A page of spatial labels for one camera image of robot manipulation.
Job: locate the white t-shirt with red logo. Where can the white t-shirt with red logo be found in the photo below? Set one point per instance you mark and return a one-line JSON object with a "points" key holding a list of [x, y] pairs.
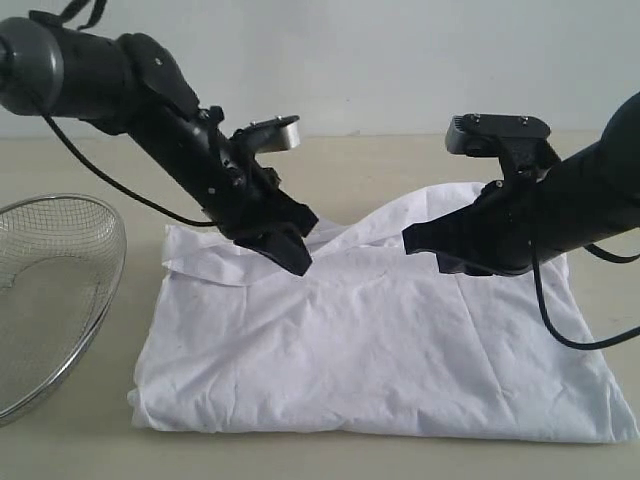
{"points": [[369, 340]]}

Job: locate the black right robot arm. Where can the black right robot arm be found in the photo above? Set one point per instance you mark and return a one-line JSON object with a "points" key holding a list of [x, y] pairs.
{"points": [[601, 183]]}

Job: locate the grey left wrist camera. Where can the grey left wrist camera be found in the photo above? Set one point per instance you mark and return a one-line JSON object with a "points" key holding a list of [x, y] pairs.
{"points": [[277, 134]]}

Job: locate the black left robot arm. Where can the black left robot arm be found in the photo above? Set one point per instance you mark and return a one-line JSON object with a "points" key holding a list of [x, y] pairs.
{"points": [[133, 86]]}

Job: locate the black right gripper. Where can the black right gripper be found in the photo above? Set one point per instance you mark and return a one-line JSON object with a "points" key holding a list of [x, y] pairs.
{"points": [[498, 230]]}

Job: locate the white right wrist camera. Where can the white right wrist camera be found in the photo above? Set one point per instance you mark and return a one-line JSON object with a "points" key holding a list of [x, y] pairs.
{"points": [[519, 142]]}

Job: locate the round wire mesh basket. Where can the round wire mesh basket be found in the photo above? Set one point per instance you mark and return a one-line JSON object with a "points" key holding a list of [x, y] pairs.
{"points": [[62, 258]]}

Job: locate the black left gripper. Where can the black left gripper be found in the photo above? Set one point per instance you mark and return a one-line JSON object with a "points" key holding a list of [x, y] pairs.
{"points": [[244, 207]]}

